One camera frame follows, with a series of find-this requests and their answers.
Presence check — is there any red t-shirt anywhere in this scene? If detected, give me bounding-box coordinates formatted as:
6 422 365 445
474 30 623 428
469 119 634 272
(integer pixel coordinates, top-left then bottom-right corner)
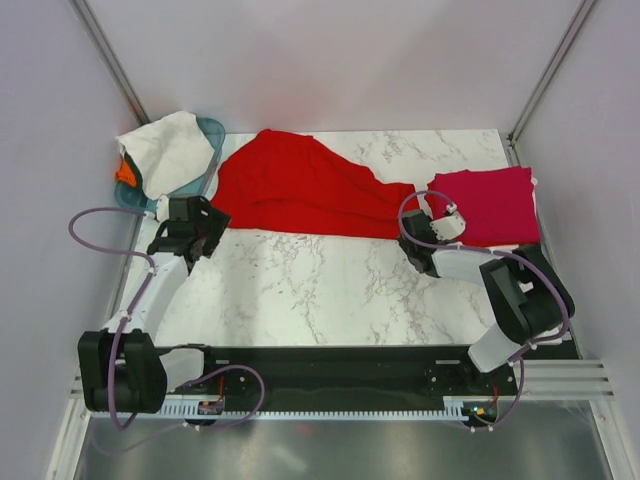
211 129 416 240
421 182 439 215

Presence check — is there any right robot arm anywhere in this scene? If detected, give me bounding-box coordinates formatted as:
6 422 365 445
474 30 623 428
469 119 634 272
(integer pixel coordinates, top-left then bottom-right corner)
398 210 575 394

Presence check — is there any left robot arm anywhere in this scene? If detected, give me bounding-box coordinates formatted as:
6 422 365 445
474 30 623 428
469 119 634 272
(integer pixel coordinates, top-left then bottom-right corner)
77 195 231 419

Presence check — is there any folded red t-shirt in stack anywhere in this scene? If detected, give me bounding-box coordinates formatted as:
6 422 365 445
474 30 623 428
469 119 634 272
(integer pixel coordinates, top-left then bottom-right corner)
421 182 439 215

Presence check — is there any teal plastic basket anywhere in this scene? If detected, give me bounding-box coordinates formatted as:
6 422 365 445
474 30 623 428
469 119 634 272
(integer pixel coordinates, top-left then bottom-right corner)
114 111 226 211

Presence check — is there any dark green garment in basket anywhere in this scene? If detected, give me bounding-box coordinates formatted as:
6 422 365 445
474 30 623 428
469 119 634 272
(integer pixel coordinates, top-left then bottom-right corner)
123 153 143 191

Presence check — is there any folded magenta t-shirt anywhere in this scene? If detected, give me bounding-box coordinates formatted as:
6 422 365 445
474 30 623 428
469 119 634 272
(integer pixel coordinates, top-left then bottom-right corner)
431 167 540 247

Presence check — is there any white t-shirt in basket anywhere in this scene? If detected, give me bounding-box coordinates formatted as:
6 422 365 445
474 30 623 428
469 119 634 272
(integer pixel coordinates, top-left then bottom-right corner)
116 111 215 200

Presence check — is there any orange garment in basket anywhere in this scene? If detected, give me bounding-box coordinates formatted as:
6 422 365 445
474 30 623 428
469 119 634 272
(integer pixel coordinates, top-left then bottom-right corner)
114 157 138 188

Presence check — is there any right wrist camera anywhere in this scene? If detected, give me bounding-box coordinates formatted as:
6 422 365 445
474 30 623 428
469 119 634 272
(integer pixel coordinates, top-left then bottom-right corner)
430 212 466 241

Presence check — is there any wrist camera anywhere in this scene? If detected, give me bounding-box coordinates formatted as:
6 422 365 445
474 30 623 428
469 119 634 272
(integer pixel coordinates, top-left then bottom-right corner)
155 195 207 223
430 212 466 241

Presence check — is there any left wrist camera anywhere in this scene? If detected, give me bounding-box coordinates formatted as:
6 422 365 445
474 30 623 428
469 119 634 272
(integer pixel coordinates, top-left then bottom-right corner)
155 195 207 223

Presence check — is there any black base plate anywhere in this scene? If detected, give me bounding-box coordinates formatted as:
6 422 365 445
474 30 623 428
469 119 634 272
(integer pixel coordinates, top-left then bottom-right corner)
160 342 521 414

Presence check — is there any white slotted cable duct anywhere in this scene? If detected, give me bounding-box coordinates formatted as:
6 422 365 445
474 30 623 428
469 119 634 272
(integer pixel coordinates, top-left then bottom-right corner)
159 397 471 420

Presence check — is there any left aluminium frame post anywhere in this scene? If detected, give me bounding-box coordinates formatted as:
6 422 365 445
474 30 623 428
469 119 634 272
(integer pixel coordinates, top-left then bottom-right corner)
69 0 149 125

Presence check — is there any aluminium frame post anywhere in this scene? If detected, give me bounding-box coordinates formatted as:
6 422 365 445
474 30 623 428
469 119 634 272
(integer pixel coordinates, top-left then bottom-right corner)
505 0 600 149
69 0 149 125

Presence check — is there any right aluminium frame post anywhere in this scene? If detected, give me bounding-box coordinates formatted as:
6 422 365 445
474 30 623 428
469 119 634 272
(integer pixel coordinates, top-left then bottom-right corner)
505 0 600 149

